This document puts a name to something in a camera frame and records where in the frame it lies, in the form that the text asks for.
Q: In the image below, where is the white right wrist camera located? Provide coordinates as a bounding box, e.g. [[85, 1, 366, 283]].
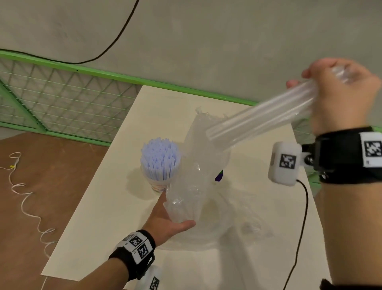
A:
[[267, 142, 304, 187]]

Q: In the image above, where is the clear plastic bag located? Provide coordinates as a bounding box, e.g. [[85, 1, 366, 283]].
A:
[[158, 108, 270, 252]]

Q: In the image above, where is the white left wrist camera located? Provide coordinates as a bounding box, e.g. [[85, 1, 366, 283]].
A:
[[143, 265, 163, 290]]

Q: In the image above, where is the black left wrist band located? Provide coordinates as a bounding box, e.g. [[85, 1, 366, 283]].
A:
[[109, 229, 156, 282]]

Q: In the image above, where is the bundle of lavender straws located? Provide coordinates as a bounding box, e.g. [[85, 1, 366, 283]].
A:
[[140, 137, 181, 182]]

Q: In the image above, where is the white cord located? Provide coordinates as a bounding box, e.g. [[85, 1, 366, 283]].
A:
[[0, 152, 58, 290]]

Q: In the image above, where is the black camera cable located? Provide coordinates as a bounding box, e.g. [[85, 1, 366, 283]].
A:
[[282, 179, 309, 290]]

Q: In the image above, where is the person's left forearm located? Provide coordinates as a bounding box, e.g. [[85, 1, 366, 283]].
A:
[[80, 256, 129, 290]]

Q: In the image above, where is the clear plastic cup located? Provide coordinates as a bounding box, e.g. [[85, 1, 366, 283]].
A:
[[141, 166, 180, 194]]

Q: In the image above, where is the green metal mesh fence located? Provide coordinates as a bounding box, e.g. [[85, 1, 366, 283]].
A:
[[0, 49, 382, 186]]

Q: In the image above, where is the bundle of clear straws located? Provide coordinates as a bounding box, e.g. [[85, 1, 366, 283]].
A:
[[205, 66, 350, 150]]

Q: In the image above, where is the black right wrist band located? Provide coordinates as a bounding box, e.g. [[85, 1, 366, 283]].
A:
[[302, 126, 382, 184]]

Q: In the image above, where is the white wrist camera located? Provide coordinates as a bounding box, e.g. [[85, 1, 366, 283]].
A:
[[267, 142, 304, 187], [143, 265, 163, 290]]

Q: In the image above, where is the person's left hand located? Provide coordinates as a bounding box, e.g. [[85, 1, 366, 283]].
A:
[[143, 191, 196, 247]]

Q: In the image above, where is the person's right hand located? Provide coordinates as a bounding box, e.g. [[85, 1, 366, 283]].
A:
[[286, 58, 382, 137]]

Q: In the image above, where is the person's right forearm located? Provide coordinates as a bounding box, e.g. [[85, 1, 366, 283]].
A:
[[316, 179, 382, 288]]

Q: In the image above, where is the black wall cable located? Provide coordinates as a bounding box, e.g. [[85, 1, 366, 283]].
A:
[[0, 0, 140, 65]]

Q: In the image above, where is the black wrist band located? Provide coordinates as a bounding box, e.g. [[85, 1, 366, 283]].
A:
[[302, 126, 382, 184], [109, 229, 156, 282]]

